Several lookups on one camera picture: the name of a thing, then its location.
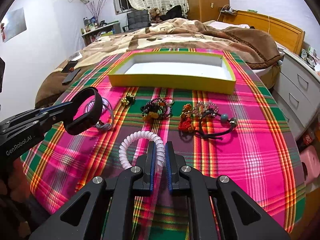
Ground white spiral hair tie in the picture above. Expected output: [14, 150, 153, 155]
[118, 130, 166, 174]

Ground black wristband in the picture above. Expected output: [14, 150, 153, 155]
[62, 87, 104, 136]

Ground red beaded bracelet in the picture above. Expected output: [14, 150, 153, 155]
[177, 103, 196, 133]

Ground dark beaded bracelet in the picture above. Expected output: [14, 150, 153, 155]
[140, 97, 175, 123]

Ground purple spiral hair tie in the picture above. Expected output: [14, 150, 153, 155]
[83, 97, 115, 131]

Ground clear crystal bracelet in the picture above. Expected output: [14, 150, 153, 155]
[194, 100, 220, 118]

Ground black beaded hair tie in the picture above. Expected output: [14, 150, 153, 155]
[194, 110, 239, 140]

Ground black remote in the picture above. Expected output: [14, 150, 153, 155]
[62, 68, 81, 86]

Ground black phone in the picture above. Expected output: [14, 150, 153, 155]
[61, 61, 78, 73]

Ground pink green plaid cloth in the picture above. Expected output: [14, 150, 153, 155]
[22, 52, 305, 232]

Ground white paper card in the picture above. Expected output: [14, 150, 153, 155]
[68, 51, 83, 61]

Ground white shelf desk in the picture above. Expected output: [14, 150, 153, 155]
[81, 21, 121, 46]

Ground yellow shallow cardboard box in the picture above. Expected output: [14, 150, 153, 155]
[108, 50, 236, 95]

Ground purple flower branches vase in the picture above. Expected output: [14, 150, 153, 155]
[86, 0, 106, 26]

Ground brown patterned blanket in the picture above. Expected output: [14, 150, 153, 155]
[35, 17, 283, 108]

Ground black office chair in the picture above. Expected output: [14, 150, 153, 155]
[123, 10, 151, 33]

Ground red cola bottle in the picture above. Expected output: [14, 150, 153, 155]
[301, 128, 315, 146]

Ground pink plastic stool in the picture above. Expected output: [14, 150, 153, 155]
[300, 145, 320, 185]

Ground white drawer nightstand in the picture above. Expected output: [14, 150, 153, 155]
[272, 49, 319, 140]

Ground brown teddy bear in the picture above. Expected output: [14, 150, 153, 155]
[149, 8, 162, 23]

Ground wooden headboard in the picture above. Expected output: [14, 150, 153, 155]
[222, 10, 305, 54]

